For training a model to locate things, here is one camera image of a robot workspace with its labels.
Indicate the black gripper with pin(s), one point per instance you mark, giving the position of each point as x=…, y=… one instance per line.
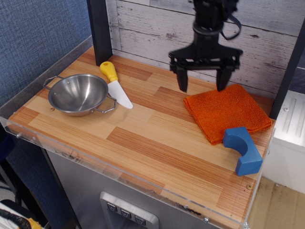
x=205, y=53

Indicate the orange towel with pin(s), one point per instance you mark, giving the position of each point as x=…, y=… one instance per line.
x=214, y=112

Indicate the blue arch wooden block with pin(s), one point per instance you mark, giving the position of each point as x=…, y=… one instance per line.
x=240, y=140

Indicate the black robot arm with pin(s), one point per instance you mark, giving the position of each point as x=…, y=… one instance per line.
x=210, y=16

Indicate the stainless steel colander bowl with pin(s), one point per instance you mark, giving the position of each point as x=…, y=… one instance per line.
x=79, y=94

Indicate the white ribbed appliance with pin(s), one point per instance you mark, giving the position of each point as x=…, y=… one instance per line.
x=285, y=160

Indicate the clear acrylic edge guard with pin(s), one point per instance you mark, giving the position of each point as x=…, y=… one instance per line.
x=164, y=165

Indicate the stainless steel cabinet front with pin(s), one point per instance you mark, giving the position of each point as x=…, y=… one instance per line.
x=83, y=186

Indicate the silver button control panel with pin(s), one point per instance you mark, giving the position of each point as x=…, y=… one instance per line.
x=120, y=214

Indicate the yellow object bottom left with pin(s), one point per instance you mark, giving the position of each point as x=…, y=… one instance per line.
x=34, y=224

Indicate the yellow handled toy knife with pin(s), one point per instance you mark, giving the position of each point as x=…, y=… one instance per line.
x=114, y=88

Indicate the dark right vertical post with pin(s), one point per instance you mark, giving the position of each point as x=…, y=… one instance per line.
x=294, y=77

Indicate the dark vertical post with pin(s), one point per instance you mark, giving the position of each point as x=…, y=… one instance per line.
x=100, y=30
x=294, y=77

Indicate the dark left vertical post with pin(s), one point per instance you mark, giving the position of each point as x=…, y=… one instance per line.
x=100, y=30

